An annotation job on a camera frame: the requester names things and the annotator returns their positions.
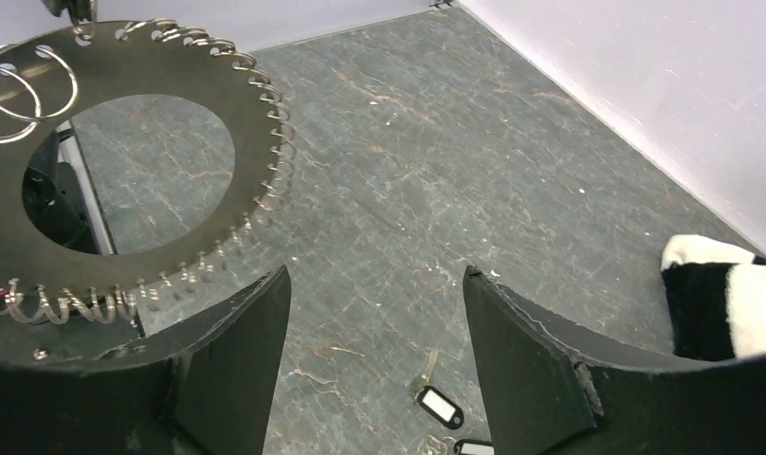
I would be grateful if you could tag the metal disc with key rings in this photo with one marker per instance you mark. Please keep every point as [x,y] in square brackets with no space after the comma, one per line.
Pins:
[49,79]

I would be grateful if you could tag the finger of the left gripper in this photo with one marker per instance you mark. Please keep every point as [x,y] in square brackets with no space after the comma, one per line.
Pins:
[78,11]

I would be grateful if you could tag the aluminium corner post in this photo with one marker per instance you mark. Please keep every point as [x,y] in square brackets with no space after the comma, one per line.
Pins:
[442,4]

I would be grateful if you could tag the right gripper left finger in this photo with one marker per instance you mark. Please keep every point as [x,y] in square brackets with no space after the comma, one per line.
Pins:
[201,386]

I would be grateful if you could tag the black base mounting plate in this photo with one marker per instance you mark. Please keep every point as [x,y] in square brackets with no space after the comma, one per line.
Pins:
[35,329]

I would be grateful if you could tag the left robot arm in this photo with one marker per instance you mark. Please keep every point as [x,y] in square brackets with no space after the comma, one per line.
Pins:
[60,198]

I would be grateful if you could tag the aluminium frame rail front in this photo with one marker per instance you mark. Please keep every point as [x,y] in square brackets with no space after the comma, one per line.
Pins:
[70,152]

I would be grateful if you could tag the black and white checkered pillow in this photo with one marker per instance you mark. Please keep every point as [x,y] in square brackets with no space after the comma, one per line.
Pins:
[716,298]

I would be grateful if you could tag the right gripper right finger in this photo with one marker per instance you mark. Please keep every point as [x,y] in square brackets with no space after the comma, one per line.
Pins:
[553,386]

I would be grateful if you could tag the key with black tag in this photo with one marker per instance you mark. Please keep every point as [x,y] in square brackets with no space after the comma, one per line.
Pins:
[433,401]
[432,445]

